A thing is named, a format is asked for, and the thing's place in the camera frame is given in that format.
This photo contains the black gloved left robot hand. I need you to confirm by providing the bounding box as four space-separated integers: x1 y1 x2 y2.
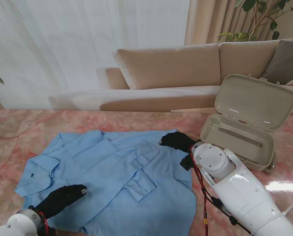
39 184 88 218

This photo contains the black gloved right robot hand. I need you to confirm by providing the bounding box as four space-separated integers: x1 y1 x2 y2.
158 132 198 151

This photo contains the light blue shirt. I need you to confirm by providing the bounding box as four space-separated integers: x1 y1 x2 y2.
14 130 196 234

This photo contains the beige hard-shell suitcase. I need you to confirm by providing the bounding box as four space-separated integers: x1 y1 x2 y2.
196 73 293 174

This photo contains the beige fabric sofa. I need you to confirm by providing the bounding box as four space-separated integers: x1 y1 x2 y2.
47 36 293 113

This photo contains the beige curtain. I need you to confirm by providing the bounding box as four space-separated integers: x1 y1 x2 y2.
184 0 293 46

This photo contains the white zip tie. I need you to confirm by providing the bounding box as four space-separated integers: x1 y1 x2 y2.
283 198 293 217

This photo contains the grey sofa cushion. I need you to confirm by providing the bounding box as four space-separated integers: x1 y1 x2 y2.
261 39 293 86

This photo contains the white sheer curtain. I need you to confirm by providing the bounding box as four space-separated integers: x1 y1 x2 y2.
0 0 190 109

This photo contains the tall green leafy plant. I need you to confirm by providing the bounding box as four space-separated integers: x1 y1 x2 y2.
217 0 293 42

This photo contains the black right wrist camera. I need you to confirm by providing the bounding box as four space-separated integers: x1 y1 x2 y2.
180 155 195 171

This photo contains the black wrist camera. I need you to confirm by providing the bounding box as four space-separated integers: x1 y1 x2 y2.
37 225 56 236
180 155 195 171

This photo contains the red black left arm cable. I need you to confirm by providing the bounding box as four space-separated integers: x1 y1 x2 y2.
37 208 51 234

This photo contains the red black arm cable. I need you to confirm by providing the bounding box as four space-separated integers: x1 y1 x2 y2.
188 145 252 236
37 208 51 234

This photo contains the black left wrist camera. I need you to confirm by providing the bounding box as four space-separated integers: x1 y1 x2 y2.
37 225 56 236

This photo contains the red black right arm cable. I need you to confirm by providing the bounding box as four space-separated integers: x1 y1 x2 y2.
188 145 252 236

